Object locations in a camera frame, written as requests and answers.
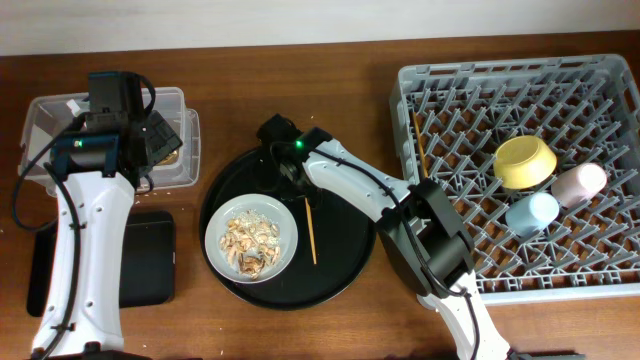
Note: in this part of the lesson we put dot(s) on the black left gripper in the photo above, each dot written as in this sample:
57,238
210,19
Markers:
165,141

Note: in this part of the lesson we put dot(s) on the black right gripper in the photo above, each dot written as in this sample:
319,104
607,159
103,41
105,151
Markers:
288,188

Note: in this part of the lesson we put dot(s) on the gold foil wrapper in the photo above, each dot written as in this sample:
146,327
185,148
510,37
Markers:
169,159

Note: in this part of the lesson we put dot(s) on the grey plate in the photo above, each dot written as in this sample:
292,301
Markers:
276,211

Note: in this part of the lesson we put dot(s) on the food scraps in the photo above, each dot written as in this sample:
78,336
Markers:
251,243

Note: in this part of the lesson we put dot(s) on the yellow bowl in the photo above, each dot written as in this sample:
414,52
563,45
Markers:
523,162

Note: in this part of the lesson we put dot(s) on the blue cup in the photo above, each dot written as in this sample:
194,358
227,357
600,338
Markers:
532,213

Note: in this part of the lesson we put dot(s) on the pink cup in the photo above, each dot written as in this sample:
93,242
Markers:
579,184

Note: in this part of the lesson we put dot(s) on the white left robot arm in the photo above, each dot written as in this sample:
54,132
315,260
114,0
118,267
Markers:
81,319

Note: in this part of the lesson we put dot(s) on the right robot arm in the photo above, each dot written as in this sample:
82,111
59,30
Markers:
423,235

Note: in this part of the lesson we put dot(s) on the clear plastic waste bin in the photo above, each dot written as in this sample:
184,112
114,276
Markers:
48,115

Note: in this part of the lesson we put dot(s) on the grey dishwasher rack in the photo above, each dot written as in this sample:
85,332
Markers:
586,109

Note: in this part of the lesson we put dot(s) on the round black tray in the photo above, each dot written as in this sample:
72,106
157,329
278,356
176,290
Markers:
344,239

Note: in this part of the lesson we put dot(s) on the black rectangular bin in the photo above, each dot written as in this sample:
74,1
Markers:
147,268

